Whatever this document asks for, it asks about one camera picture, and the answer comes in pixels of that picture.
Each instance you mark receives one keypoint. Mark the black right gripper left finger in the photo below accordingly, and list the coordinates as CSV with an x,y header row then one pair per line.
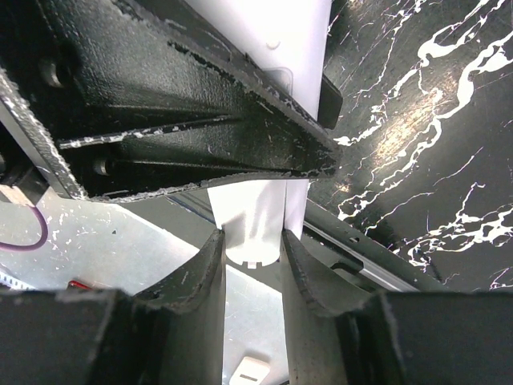
x,y
170,333

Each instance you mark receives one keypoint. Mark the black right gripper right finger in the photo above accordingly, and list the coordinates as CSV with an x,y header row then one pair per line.
x,y
337,333

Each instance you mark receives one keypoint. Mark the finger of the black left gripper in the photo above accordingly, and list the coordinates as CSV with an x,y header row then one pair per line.
x,y
120,101
330,104

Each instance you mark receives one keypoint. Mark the white remote control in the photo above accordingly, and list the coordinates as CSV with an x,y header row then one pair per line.
x,y
287,40

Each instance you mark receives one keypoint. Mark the white remote battery cover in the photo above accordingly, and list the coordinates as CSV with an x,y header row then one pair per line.
x,y
251,214

